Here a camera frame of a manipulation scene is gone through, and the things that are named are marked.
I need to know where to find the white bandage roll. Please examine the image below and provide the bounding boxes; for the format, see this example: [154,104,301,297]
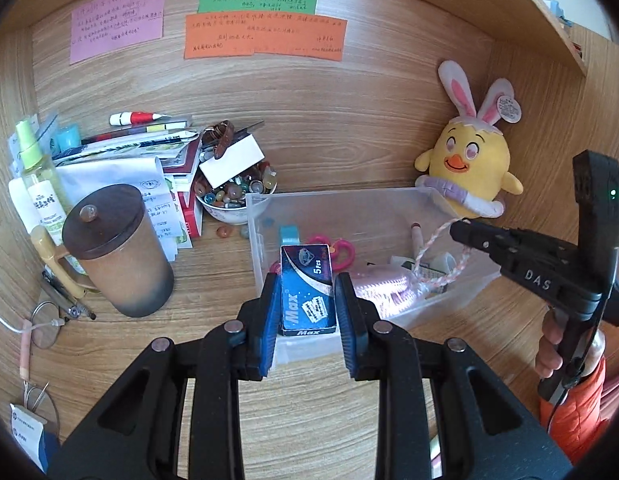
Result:
[430,252,457,275]

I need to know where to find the braided pink rope keychain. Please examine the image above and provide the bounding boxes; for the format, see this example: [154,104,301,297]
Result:
[411,218,471,292]

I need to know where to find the blue Max blade box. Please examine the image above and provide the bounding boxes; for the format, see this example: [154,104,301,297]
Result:
[279,244,337,337]

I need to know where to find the pink scissors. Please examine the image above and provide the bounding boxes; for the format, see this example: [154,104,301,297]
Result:
[282,235,356,273]

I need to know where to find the blue tape roll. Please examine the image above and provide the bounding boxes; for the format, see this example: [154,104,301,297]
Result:
[279,226,300,246]

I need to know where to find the person's right hand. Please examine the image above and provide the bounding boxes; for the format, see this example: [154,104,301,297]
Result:
[535,311,564,379]

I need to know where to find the yellow chick plush toy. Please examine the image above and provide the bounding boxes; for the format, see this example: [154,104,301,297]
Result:
[415,60,523,219]

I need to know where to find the clear plastic storage bin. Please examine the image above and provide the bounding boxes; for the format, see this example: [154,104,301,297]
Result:
[244,186,504,365]

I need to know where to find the brown mug with lid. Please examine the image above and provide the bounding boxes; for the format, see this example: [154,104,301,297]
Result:
[30,184,175,318]

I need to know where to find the white bowl of beads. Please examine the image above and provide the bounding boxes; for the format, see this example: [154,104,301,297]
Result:
[193,160,279,226]

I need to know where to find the green spray bottle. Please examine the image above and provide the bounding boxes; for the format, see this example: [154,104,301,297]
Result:
[16,119,72,246]

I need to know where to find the stack of papers and books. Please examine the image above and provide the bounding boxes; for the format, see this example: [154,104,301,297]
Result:
[8,133,192,262]

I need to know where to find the white small box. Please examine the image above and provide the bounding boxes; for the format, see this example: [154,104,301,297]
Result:
[198,134,265,188]

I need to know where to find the red white marker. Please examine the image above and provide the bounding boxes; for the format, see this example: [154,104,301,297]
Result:
[108,112,168,127]

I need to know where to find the orange sticky note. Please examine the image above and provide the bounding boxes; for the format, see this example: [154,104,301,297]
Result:
[183,11,347,62]

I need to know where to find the green sticky note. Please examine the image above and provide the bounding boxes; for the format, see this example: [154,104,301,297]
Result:
[198,0,318,14]

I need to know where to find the pink sticky note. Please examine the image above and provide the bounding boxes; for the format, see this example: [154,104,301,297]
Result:
[70,0,165,64]

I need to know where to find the pink rope in bag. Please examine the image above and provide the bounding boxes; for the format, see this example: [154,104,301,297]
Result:
[349,264,426,321]

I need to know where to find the white cable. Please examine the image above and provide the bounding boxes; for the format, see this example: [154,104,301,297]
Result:
[0,306,65,336]

